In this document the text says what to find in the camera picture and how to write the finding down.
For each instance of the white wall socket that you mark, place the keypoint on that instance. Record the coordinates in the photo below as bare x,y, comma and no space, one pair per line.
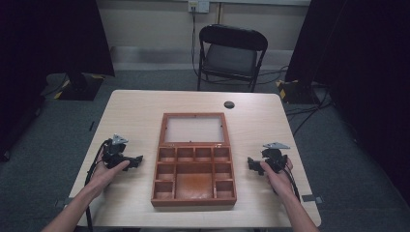
199,5

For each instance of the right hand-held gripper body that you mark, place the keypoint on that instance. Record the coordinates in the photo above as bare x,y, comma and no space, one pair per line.
274,158

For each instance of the black stand base yellow striped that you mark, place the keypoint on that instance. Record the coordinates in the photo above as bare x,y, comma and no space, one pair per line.
77,87
295,92

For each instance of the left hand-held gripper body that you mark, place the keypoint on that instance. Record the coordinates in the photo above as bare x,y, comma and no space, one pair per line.
113,150

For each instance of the dark curtain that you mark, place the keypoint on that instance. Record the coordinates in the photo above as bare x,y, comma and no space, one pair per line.
361,64
48,48

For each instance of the person's right hand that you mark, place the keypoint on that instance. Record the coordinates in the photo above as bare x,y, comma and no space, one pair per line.
278,182

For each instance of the person's left hand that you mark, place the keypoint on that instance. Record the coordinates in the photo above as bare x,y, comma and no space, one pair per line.
104,175

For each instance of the wooden compartment box with lid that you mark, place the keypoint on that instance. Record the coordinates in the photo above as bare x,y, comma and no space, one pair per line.
194,161

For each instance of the black folding chair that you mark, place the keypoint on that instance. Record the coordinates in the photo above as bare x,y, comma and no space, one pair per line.
230,56

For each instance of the grey table bracket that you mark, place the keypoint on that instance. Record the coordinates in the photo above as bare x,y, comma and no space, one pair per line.
312,198

